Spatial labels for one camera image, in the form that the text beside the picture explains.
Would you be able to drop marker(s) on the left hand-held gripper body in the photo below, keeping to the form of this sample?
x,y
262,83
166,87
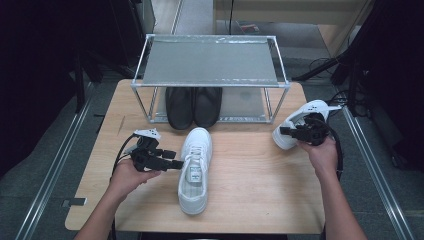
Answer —
x,y
146,156

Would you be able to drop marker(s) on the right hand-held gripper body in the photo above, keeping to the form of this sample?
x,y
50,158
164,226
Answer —
x,y
315,131

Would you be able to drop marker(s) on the white sneaker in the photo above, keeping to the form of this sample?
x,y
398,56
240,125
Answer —
x,y
282,140
198,140

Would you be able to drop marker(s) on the black shoe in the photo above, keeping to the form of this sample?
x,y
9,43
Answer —
x,y
180,110
207,110

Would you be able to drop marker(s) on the metal shoe rack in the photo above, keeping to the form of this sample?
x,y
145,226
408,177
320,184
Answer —
x,y
213,63

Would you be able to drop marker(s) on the person's right hand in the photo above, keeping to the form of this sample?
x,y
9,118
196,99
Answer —
x,y
323,158

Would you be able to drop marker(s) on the person's left hand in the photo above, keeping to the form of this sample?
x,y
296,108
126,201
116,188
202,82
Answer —
x,y
128,178

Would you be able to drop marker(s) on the black stand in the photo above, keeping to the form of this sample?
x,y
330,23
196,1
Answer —
x,y
316,69
79,93

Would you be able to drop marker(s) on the dark curtain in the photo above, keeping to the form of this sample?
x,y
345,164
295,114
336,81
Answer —
x,y
400,66
33,66

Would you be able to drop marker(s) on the dark book with red patch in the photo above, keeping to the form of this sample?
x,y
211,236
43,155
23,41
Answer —
x,y
249,29

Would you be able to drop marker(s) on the wooden cabinet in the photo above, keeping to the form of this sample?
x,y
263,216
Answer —
x,y
283,13

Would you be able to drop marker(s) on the grey cabinet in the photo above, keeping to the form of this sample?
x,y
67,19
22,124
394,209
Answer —
x,y
146,16

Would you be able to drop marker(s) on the metal floor rail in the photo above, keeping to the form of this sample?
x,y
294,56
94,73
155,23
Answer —
x,y
52,180
378,180

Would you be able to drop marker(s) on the grey table bracket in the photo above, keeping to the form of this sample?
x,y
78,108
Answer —
x,y
75,202

